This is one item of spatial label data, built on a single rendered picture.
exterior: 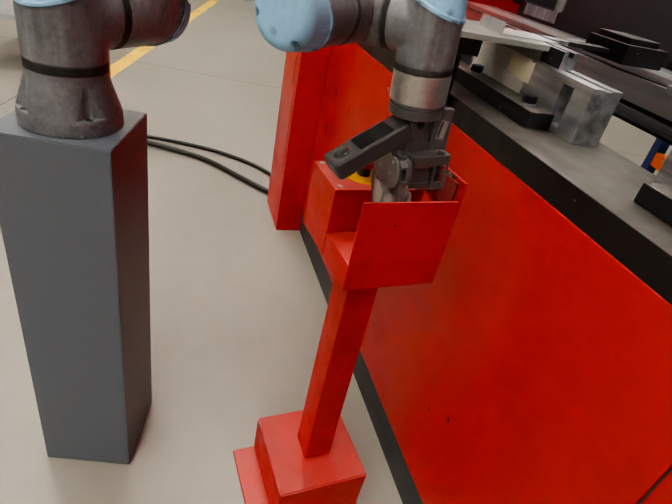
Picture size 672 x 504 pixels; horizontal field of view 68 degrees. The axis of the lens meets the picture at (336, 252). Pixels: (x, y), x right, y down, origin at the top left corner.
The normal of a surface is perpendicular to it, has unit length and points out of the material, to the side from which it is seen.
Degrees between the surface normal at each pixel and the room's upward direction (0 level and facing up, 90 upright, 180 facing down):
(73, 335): 90
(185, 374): 0
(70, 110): 72
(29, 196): 90
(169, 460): 0
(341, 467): 0
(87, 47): 90
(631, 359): 90
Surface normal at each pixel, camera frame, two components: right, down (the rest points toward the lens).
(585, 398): -0.95, 0.00
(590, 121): 0.26, 0.57
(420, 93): -0.13, 0.55
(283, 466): 0.18, -0.82
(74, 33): 0.59, 0.53
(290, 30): -0.47, 0.40
